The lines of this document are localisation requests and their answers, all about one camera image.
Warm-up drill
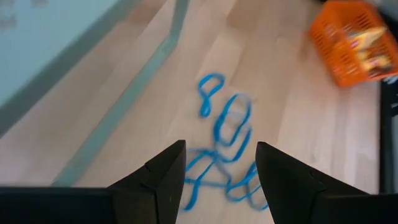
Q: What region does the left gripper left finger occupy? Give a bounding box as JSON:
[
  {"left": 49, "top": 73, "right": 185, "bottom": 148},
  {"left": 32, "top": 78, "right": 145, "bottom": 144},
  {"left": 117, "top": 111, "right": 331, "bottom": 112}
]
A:
[{"left": 107, "top": 139, "right": 187, "bottom": 224}]

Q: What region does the yellow crayon packet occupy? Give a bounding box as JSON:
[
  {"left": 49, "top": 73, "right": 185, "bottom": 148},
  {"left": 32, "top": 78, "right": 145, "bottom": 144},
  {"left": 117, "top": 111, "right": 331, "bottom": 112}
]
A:
[
  {"left": 349, "top": 26, "right": 388, "bottom": 47},
  {"left": 357, "top": 51, "right": 394, "bottom": 74}
]

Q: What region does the black aluminium table frame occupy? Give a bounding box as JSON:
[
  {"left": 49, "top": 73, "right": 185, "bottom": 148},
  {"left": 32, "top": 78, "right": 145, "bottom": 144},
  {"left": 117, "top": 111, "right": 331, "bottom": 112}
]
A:
[{"left": 379, "top": 77, "right": 398, "bottom": 194}]

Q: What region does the orange plastic basket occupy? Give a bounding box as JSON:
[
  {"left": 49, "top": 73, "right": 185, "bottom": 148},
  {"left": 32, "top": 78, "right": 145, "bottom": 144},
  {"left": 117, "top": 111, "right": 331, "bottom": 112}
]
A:
[{"left": 307, "top": 0, "right": 398, "bottom": 88}]

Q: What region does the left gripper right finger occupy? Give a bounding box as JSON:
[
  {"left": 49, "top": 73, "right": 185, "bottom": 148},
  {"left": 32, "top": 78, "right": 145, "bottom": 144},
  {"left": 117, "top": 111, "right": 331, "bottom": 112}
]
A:
[{"left": 254, "top": 141, "right": 369, "bottom": 224}]

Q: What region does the blue cable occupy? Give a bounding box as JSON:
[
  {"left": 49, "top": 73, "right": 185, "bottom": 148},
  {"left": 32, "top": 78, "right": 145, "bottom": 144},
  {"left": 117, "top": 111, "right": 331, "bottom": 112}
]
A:
[{"left": 183, "top": 149, "right": 233, "bottom": 212}]

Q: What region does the teal rubber band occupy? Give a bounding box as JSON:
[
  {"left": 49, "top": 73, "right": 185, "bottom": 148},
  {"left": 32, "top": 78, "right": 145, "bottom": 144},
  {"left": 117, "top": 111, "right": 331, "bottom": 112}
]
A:
[
  {"left": 213, "top": 93, "right": 252, "bottom": 147},
  {"left": 186, "top": 129, "right": 253, "bottom": 164},
  {"left": 198, "top": 73, "right": 225, "bottom": 119},
  {"left": 225, "top": 161, "right": 269, "bottom": 212}
]

